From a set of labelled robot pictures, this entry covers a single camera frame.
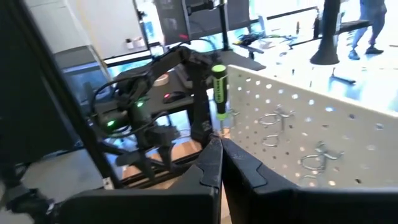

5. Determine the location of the tape roll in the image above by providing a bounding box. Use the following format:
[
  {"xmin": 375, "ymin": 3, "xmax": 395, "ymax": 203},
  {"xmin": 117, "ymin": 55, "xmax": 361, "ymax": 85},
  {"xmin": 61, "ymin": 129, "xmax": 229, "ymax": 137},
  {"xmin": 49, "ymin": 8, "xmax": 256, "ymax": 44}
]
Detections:
[{"xmin": 153, "ymin": 73, "xmax": 171, "ymax": 88}]

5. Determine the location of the double ring wire hook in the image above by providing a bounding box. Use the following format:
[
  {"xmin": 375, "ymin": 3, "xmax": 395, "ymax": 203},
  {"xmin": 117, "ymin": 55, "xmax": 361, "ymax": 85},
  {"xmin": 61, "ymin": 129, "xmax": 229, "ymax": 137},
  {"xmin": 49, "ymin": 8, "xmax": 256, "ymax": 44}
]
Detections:
[
  {"xmin": 257, "ymin": 106, "xmax": 295, "ymax": 149},
  {"xmin": 298, "ymin": 141, "xmax": 345, "ymax": 189},
  {"xmin": 226, "ymin": 108, "xmax": 241, "ymax": 127}
]

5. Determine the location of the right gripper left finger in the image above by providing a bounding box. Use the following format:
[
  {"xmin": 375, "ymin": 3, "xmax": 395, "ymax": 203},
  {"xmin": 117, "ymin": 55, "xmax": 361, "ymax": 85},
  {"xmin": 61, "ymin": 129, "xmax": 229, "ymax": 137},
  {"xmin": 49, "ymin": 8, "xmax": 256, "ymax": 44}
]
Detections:
[{"xmin": 58, "ymin": 136, "xmax": 224, "ymax": 224}]

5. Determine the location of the person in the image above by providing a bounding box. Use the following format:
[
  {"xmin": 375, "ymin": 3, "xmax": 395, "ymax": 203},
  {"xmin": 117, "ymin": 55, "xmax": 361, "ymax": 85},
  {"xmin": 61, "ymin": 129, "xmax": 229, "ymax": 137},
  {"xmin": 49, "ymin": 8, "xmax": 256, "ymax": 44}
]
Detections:
[{"xmin": 347, "ymin": 0, "xmax": 389, "ymax": 62}]

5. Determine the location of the black upright post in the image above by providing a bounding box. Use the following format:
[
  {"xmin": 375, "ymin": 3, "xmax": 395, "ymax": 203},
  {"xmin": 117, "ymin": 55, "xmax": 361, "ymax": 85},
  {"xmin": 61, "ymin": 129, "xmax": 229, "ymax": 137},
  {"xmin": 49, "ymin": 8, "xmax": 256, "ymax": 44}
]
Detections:
[{"xmin": 309, "ymin": 0, "xmax": 342, "ymax": 66}]

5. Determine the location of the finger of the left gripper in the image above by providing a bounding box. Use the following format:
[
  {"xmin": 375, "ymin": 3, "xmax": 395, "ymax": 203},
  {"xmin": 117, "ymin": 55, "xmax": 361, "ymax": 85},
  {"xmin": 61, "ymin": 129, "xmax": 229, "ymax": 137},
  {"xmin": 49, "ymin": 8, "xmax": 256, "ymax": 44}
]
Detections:
[
  {"xmin": 116, "ymin": 150, "xmax": 155, "ymax": 180},
  {"xmin": 158, "ymin": 144, "xmax": 175, "ymax": 172}
]

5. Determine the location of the black aluminium rig frame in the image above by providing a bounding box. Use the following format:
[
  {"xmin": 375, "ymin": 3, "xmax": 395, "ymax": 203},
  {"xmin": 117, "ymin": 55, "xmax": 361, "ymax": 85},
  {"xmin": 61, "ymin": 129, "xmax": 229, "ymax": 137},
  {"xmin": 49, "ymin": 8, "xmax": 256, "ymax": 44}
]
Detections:
[{"xmin": 0, "ymin": 0, "xmax": 215, "ymax": 191}]

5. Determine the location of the white cabinet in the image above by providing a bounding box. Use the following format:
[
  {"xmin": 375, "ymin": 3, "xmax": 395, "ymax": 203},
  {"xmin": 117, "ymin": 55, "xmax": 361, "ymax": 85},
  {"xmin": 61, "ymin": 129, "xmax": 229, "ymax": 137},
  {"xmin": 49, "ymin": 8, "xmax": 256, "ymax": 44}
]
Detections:
[{"xmin": 24, "ymin": 0, "xmax": 149, "ymax": 60}]

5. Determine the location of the black monitor stand pole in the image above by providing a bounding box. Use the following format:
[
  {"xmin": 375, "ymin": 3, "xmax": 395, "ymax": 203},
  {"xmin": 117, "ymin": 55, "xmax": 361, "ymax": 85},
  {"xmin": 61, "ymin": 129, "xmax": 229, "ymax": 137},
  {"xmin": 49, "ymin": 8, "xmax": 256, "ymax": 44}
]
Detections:
[{"xmin": 217, "ymin": 0, "xmax": 233, "ymax": 52}]

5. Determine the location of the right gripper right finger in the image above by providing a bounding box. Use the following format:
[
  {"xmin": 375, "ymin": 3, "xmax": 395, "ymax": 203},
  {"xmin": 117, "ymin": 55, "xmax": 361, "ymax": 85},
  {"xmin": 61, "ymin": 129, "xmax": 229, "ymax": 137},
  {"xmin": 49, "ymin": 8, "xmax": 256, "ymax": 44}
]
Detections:
[{"xmin": 221, "ymin": 138, "xmax": 398, "ymax": 224}]

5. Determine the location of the white metal pegboard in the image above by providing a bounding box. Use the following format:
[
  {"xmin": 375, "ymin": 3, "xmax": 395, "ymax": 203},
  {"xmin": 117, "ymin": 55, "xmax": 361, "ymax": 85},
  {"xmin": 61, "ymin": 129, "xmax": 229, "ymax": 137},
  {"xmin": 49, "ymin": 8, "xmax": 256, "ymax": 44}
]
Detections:
[{"xmin": 221, "ymin": 64, "xmax": 398, "ymax": 190}]

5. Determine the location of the black computer mouse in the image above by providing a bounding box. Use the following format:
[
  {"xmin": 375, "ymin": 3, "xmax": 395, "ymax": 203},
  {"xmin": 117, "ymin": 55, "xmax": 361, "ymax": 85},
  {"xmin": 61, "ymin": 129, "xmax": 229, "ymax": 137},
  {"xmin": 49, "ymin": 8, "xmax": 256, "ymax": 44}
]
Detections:
[{"xmin": 162, "ymin": 91, "xmax": 188, "ymax": 105}]

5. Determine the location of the grey desk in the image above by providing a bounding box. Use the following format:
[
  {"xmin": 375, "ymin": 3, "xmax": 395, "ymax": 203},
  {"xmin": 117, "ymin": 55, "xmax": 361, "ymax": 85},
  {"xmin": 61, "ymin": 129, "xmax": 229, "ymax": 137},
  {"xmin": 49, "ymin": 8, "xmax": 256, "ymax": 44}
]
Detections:
[{"xmin": 144, "ymin": 49, "xmax": 267, "ymax": 119}]

